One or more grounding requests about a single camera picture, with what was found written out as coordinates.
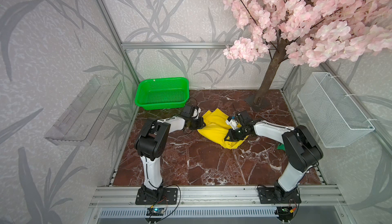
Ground green plastic basket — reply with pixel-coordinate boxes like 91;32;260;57
135;77;189;110

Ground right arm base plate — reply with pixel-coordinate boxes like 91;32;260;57
257;185;302;204

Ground artificial cherry blossom tree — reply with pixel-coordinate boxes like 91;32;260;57
223;0;392;103

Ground clear acrylic wall shelf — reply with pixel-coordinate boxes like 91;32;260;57
45;75;123;146

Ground aluminium front rail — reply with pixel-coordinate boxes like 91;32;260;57
89;185;347;208

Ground right circuit board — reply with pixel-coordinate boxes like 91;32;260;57
276;207;297;216

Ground aluminium frame post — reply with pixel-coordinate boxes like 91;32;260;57
95;0;140;84

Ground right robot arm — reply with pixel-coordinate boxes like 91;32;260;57
225;111;324;195

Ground white wire mesh basket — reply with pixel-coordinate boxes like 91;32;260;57
298;72;375;148

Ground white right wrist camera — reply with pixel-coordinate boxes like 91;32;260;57
226;116;239;130

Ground yellow shorts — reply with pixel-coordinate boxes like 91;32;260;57
198;109;248;149

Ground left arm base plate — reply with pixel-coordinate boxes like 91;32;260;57
135;186;180;205

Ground small green object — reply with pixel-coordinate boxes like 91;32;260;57
277;144;286;151

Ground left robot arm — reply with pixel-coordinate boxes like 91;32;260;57
135;104;206;196

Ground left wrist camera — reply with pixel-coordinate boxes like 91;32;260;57
193;107;201;119

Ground left green circuit board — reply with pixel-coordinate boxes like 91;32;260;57
146;207;167;217

